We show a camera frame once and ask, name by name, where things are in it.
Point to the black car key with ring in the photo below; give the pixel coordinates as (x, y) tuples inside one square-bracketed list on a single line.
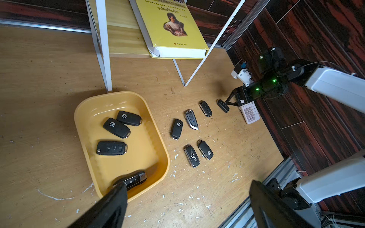
[(191, 119)]

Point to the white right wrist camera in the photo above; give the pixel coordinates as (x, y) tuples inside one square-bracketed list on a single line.
[(242, 73)]

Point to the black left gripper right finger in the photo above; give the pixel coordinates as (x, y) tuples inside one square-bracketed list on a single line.
[(270, 211)]

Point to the black flip car key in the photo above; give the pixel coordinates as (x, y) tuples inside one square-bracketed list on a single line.
[(176, 129)]

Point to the glossy black car key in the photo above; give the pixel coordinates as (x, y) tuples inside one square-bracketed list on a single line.
[(132, 180)]

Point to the yellow storage tray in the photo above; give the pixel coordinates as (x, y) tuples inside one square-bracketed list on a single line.
[(146, 150)]

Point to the white calculator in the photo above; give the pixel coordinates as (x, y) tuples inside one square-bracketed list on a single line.
[(250, 112)]

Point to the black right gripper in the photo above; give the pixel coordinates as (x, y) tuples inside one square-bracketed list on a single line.
[(239, 97)]

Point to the yellow book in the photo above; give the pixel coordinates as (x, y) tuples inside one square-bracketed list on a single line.
[(169, 30)]

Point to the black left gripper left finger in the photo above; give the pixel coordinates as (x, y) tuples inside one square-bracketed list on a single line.
[(109, 212)]

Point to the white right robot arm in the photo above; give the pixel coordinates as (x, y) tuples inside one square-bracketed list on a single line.
[(313, 130)]

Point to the white metal shelf rack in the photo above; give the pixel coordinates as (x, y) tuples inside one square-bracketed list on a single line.
[(125, 39)]

